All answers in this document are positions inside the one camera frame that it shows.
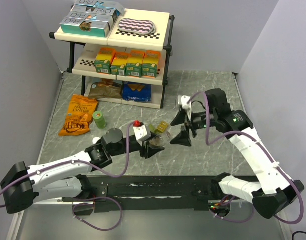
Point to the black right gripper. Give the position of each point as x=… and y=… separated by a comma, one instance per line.
x=182, y=138

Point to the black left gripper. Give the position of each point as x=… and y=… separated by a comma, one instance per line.
x=149, y=151

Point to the clear glass pill bottle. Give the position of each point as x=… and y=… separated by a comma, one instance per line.
x=161, y=140

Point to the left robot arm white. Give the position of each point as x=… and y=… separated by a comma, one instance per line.
x=24, y=185

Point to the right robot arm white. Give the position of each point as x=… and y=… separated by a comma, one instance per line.
x=274, y=190

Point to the green lidded jar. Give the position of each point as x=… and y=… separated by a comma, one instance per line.
x=99, y=120

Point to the blue Doritos bag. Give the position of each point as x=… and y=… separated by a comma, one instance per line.
x=137, y=92

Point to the white capped pill bottle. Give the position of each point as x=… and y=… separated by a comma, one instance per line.
x=95, y=139

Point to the green scrub daddy box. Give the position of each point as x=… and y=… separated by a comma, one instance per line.
x=150, y=63
x=104, y=59
x=118, y=65
x=134, y=63

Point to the cassava chips bag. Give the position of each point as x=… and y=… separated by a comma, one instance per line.
x=105, y=88

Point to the orange honey dijon chip bag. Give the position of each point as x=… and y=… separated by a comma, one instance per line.
x=79, y=116

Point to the beige black shelf rack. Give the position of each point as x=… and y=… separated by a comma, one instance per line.
x=83, y=50

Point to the teal RiO box middle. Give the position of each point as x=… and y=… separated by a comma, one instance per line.
x=109, y=18

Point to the teal rio box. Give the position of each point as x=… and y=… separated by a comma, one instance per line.
x=109, y=18
x=90, y=6
x=84, y=27

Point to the teal RiO box front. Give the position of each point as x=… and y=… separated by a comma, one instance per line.
x=84, y=27

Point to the teal RiO box back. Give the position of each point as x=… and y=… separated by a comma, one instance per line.
x=90, y=6

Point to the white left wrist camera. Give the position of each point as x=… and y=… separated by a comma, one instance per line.
x=141, y=132

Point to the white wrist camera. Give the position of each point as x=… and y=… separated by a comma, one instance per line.
x=185, y=105
x=141, y=132

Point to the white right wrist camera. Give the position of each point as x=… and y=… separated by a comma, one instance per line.
x=185, y=105

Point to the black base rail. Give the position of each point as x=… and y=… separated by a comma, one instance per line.
x=137, y=192

